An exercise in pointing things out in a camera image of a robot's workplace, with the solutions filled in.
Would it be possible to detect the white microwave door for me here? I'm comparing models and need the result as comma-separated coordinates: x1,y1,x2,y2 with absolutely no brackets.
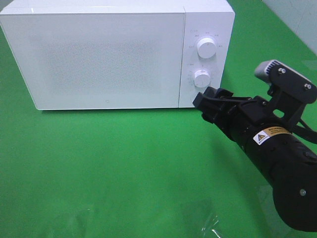
0,13,184,110

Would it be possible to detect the white microwave knob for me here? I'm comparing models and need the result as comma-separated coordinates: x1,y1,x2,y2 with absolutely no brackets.
194,69,211,88
197,37,217,59

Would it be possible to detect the white microwave oven body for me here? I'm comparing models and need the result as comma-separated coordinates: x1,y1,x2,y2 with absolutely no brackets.
0,0,235,108

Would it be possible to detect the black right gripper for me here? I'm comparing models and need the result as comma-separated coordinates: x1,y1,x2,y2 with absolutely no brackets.
193,87,301,151

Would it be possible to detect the right robot arm black grey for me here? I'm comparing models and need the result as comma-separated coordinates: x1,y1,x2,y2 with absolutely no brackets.
193,87,317,232

